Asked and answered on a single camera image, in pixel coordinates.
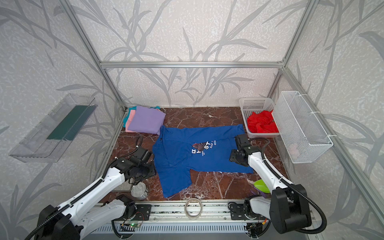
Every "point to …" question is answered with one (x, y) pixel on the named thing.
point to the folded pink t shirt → (131, 113)
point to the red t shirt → (262, 122)
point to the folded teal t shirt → (132, 108)
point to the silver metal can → (139, 190)
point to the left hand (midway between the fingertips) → (157, 168)
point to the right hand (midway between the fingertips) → (235, 153)
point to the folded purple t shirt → (147, 120)
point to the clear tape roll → (185, 210)
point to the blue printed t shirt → (177, 150)
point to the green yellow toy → (261, 186)
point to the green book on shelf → (72, 125)
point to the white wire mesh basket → (301, 137)
